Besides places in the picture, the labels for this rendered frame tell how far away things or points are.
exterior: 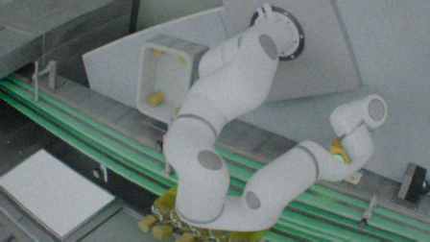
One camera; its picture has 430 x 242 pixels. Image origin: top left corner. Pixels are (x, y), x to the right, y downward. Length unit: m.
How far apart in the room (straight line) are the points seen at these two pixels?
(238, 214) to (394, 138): 0.58
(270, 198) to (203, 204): 0.11
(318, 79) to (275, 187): 0.51
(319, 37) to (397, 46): 0.25
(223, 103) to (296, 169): 0.18
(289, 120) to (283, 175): 0.58
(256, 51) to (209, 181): 0.29
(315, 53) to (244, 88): 0.41
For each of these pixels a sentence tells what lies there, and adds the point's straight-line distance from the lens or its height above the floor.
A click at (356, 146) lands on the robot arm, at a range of 1.12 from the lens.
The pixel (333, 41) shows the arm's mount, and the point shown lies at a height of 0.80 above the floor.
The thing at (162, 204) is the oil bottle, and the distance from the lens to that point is 1.46.
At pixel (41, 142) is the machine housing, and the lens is 2.03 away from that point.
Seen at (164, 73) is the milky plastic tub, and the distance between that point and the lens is 1.67.
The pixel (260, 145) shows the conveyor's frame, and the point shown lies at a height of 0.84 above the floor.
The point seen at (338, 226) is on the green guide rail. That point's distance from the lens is 1.41.
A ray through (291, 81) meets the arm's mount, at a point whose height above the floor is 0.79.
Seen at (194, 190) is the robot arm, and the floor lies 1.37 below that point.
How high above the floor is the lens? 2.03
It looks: 51 degrees down
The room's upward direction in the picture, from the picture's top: 126 degrees counter-clockwise
